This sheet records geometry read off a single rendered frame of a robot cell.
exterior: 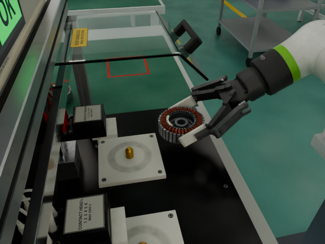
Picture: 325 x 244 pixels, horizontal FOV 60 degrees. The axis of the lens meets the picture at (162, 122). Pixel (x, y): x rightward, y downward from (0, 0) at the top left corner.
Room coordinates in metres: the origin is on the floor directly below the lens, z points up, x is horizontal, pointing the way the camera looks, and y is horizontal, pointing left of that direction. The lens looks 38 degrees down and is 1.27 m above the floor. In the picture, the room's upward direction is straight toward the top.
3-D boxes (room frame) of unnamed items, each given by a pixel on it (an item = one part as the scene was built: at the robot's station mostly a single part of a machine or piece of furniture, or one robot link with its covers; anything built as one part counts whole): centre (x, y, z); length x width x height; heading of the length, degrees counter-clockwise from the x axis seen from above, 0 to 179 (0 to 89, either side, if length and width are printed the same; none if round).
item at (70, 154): (0.46, 0.22, 0.80); 0.07 x 0.05 x 0.06; 11
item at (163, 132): (0.54, -0.05, 0.84); 0.11 x 0.11 x 0.04
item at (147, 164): (0.49, 0.08, 0.78); 0.15 x 0.15 x 0.01; 11
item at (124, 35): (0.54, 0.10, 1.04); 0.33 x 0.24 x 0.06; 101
